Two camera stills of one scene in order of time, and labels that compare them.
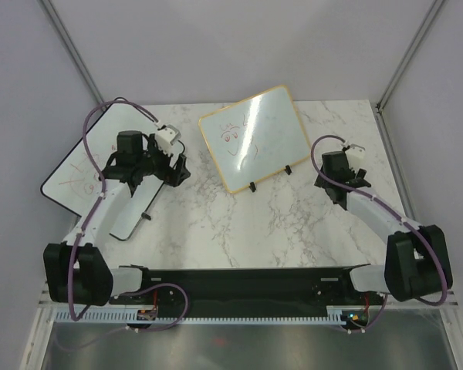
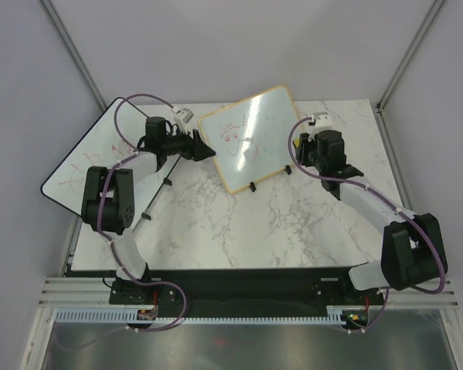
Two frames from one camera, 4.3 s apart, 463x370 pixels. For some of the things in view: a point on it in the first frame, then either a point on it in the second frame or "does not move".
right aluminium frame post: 380,115 does not move
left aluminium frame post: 73,52 does not move
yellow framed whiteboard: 255,138 does not move
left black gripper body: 172,168 -> 195,146
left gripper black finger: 180,173 -> 201,149
